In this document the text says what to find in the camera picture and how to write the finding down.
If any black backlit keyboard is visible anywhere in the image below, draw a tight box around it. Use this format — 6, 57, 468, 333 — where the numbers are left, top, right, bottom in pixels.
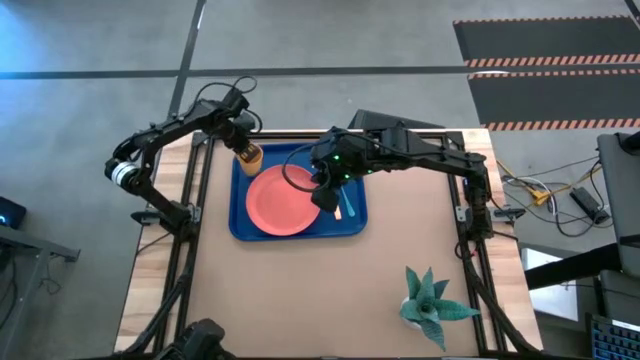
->
585, 312, 640, 360

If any black power adapter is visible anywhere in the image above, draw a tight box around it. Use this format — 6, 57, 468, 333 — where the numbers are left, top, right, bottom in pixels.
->
569, 186, 612, 225

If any green potted succulent plant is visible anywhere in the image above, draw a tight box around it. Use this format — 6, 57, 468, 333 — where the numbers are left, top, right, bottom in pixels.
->
398, 265, 481, 352

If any black desk beam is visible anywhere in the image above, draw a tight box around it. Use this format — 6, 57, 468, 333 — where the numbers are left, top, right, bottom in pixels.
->
523, 242, 624, 291

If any grey monitor back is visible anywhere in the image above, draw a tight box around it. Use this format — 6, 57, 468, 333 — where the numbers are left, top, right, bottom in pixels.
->
597, 130, 640, 279

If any black orange-striped floor mat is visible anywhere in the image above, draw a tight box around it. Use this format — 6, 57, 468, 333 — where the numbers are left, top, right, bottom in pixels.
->
467, 68, 640, 132
453, 16, 640, 69

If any white floor cable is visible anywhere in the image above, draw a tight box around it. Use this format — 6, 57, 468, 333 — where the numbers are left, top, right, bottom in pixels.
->
504, 175, 556, 214

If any black device with blue light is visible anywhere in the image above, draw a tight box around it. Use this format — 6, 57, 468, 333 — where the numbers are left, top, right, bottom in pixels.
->
0, 195, 28, 230

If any white box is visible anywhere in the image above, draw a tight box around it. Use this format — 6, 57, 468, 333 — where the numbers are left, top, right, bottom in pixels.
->
519, 248, 581, 322

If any light blue plastic spoon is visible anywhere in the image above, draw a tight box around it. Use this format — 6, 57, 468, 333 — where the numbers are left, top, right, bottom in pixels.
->
341, 187, 357, 219

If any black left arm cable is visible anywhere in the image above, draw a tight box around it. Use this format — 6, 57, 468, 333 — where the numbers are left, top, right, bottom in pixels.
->
193, 74, 264, 134

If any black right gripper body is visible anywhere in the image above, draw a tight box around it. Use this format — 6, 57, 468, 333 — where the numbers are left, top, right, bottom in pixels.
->
309, 126, 374, 189

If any pink round plate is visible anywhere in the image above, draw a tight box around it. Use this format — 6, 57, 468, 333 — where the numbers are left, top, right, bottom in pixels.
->
245, 164, 322, 237

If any black frame camera mount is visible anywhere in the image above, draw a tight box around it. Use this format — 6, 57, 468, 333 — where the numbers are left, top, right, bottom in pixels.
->
130, 209, 164, 225
492, 206, 527, 222

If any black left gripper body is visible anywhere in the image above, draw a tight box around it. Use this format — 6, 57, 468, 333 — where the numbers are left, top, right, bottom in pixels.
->
219, 114, 257, 150

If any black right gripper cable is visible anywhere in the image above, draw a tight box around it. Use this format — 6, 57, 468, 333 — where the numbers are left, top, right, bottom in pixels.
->
281, 148, 324, 194

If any black aluminium table frame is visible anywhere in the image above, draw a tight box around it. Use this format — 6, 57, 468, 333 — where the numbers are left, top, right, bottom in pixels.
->
119, 119, 546, 360

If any grey side desk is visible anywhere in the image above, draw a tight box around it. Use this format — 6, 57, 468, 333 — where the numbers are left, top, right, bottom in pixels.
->
0, 223, 81, 360

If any blue plastic tray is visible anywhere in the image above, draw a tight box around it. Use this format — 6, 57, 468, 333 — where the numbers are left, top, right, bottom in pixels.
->
228, 142, 369, 242

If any orange plastic cup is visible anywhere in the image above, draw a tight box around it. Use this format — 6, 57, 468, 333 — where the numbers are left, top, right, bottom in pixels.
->
236, 142, 265, 177

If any black floor cable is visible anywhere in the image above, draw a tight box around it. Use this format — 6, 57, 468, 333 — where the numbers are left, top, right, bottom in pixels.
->
499, 155, 616, 239

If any yellow floor cable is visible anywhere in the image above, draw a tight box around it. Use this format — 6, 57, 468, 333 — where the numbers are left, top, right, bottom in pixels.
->
497, 159, 604, 207

